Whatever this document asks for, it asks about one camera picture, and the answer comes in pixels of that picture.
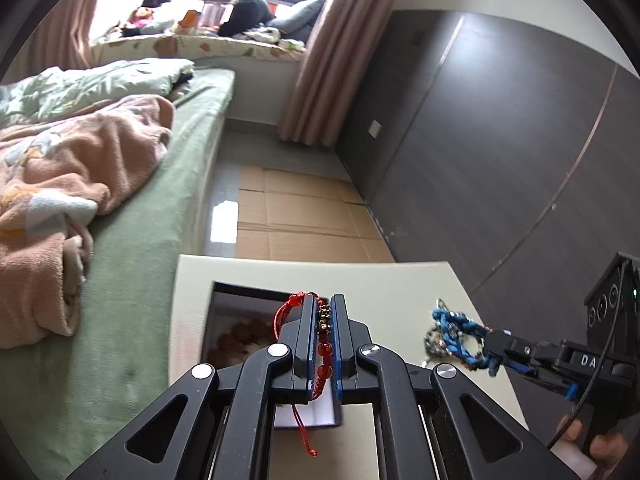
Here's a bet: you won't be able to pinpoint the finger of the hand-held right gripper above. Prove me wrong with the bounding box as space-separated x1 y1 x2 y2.
482 329 563 368
500 357 581 402

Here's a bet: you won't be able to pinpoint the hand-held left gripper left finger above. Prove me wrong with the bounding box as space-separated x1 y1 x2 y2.
65 294 321 480

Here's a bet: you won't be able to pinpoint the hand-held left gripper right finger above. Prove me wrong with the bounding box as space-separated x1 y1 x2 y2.
331 293 582 480

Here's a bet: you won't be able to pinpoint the red bead string bracelet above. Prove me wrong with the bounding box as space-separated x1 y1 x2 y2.
274 291 334 458

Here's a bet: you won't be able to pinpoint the blue braided bracelet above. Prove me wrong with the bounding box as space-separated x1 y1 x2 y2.
431 307 501 377

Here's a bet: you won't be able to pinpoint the pile of mixed jewelry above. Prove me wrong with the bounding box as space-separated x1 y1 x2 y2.
212 316 281 362

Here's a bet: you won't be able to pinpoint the silver beaded bracelet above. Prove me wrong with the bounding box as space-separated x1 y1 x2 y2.
422 298 483 362

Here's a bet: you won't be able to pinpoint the black jewelry box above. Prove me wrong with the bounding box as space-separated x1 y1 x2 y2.
201 281 346 429

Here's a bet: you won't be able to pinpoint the person's right hand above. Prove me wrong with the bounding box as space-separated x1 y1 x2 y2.
552 417 632 480

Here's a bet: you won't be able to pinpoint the white side table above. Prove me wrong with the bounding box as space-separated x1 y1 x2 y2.
167 255 531 480

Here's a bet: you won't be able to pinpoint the flattened cardboard sheet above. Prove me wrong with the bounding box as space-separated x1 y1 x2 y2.
235 165 396 263

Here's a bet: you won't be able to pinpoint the green bed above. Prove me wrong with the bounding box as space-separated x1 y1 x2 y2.
0 67 236 480

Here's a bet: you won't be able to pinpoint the dark brown wardrobe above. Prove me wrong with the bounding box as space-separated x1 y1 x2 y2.
335 9 640 413

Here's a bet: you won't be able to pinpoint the pink curtain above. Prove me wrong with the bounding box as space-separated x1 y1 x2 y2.
278 0 401 147
27 0 166 69

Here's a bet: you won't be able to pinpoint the dark grey cloth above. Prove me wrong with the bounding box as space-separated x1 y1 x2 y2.
169 71 194 102

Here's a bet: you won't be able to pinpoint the pink fleece blanket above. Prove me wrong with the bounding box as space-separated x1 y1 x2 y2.
0 95 175 351

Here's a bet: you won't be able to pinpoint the white patterned cloth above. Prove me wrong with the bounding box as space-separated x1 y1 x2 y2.
235 26 282 44

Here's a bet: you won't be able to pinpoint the floral window seat cushion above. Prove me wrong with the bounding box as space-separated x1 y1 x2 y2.
92 32 309 64

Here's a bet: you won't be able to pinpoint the grey pillow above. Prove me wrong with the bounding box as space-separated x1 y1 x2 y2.
270 0 327 41

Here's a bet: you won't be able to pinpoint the light green floral quilt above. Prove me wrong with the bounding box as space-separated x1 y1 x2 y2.
0 58 196 128

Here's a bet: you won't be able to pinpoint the black bag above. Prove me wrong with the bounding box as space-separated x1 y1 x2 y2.
218 0 273 37

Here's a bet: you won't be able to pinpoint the stuffed toys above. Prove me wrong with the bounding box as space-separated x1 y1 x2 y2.
119 6 177 36

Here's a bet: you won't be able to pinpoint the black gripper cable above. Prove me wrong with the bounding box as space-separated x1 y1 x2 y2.
546 260 632 450

